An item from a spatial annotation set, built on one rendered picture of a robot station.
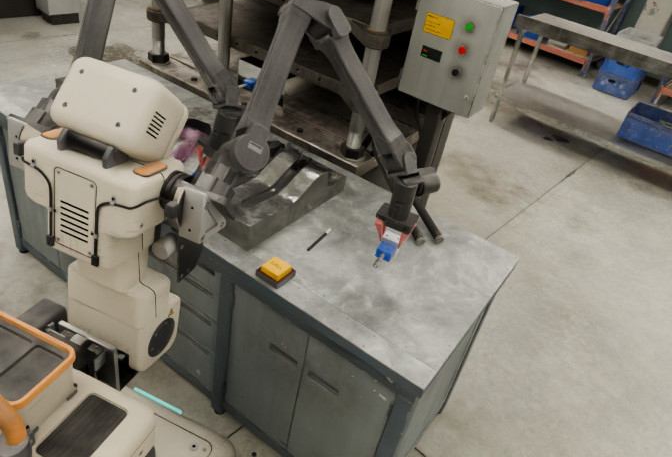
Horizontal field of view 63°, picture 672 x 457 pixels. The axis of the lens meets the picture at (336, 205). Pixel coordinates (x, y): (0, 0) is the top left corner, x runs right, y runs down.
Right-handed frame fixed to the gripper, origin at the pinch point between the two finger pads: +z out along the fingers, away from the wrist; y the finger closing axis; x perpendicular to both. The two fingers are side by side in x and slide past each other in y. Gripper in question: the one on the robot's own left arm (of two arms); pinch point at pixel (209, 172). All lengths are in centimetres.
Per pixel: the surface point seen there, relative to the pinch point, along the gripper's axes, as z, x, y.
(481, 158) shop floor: 50, -300, -10
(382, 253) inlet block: -6, -11, -54
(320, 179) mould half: -1.9, -31.4, -18.4
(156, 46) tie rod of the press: 14, -74, 109
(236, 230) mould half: 10.2, 0.2, -15.3
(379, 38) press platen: -42, -65, -2
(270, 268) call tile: 9.8, 4.1, -32.1
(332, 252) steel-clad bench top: 9.1, -18.7, -37.7
